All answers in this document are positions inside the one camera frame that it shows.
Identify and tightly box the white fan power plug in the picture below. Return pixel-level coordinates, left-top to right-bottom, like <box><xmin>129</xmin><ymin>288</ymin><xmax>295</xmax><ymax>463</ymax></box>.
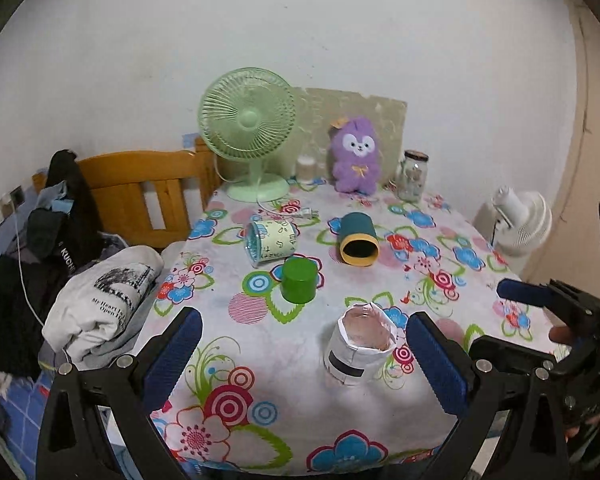
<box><xmin>294</xmin><ymin>207</ymin><xmax>320</xmax><ymax>219</ymax></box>

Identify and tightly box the white paper-wrapped clear cup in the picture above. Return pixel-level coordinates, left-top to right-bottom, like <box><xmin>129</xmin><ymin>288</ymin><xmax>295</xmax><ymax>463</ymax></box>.
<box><xmin>323</xmin><ymin>302</ymin><xmax>398</xmax><ymax>386</ymax></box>

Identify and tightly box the wooden chair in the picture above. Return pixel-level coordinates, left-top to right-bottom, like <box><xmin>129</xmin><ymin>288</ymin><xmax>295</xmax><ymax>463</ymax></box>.
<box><xmin>32</xmin><ymin>140</ymin><xmax>220</xmax><ymax>255</ymax></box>

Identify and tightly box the purple plush toy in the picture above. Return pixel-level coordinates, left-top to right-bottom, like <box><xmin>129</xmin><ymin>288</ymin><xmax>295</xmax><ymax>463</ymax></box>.
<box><xmin>330</xmin><ymin>116</ymin><xmax>381</xmax><ymax>195</ymax></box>

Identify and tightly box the pale green patterned cup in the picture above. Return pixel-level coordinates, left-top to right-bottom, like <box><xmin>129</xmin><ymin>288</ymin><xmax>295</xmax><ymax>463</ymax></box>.
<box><xmin>244</xmin><ymin>220</ymin><xmax>297</xmax><ymax>266</ymax></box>

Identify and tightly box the teal cup with yellow rim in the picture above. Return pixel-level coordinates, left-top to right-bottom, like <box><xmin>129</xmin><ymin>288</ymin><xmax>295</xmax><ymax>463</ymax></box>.
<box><xmin>338</xmin><ymin>212</ymin><xmax>380</xmax><ymax>266</ymax></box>

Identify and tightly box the black clothing pile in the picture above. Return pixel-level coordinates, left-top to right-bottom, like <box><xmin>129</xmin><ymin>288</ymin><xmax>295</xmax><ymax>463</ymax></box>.
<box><xmin>0</xmin><ymin>150</ymin><xmax>126</xmax><ymax>378</ymax></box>

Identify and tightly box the beige patterned wall mat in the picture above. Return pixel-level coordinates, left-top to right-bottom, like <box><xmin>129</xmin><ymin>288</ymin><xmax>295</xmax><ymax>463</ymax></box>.
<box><xmin>266</xmin><ymin>87</ymin><xmax>407</xmax><ymax>183</ymax></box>

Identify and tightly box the glass jar with black lid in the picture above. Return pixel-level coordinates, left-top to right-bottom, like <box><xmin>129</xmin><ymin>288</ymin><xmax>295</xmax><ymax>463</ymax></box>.
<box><xmin>398</xmin><ymin>150</ymin><xmax>429</xmax><ymax>203</ymax></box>

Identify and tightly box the green desk fan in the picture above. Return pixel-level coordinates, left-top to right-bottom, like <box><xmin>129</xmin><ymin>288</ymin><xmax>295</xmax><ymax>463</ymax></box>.
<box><xmin>198</xmin><ymin>67</ymin><xmax>296</xmax><ymax>203</ymax></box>

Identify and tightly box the person's right hand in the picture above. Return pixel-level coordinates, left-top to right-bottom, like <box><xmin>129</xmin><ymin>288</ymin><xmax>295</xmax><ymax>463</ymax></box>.
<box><xmin>548</xmin><ymin>325</ymin><xmax>600</xmax><ymax>441</ymax></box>

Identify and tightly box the green cylindrical cup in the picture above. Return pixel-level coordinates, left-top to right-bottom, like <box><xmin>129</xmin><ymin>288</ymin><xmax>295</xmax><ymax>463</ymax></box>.
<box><xmin>280</xmin><ymin>258</ymin><xmax>318</xmax><ymax>304</ymax></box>

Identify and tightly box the white printed t-shirt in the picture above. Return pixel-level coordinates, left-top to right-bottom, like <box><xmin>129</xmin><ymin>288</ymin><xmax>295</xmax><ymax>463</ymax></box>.
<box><xmin>42</xmin><ymin>245</ymin><xmax>163</xmax><ymax>363</ymax></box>

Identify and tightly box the floral tablecloth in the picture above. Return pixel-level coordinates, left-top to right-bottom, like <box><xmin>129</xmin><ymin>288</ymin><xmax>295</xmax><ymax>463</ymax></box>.
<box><xmin>140</xmin><ymin>183</ymin><xmax>555</xmax><ymax>476</ymax></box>

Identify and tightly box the cotton swab container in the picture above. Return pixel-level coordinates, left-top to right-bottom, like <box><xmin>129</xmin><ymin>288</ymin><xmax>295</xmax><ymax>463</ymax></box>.
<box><xmin>294</xmin><ymin>155</ymin><xmax>316</xmax><ymax>184</ymax></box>

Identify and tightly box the white floor fan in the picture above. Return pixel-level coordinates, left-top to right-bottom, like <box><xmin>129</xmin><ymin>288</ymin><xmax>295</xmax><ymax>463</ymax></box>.
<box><xmin>472</xmin><ymin>185</ymin><xmax>553</xmax><ymax>274</ymax></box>

